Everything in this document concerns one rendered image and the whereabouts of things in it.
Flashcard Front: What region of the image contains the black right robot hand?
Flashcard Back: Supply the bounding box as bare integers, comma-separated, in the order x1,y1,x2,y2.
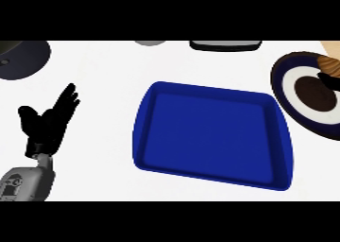
316,72,340,96

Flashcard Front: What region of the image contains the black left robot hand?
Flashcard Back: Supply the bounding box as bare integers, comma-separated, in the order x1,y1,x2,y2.
16,82,82,159

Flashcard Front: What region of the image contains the brown croissant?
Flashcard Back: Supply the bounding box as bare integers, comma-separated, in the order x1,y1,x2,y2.
315,54,340,78

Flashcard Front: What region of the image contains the dark blue white plate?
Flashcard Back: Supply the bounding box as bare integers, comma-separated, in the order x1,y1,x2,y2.
269,51,340,142

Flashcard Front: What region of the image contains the blue rectangular tray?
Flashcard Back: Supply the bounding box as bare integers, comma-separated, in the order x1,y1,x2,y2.
131,80,296,192

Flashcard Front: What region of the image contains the tan wooden board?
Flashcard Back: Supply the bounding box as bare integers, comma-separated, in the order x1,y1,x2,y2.
319,40,340,61

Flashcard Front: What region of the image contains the dark grey pot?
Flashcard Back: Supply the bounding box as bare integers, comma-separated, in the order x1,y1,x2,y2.
0,40,53,81

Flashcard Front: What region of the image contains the black grey appliance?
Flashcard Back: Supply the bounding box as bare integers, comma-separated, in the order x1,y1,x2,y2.
188,40,263,53

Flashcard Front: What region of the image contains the grey round object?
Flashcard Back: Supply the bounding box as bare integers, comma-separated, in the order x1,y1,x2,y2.
134,40,169,47

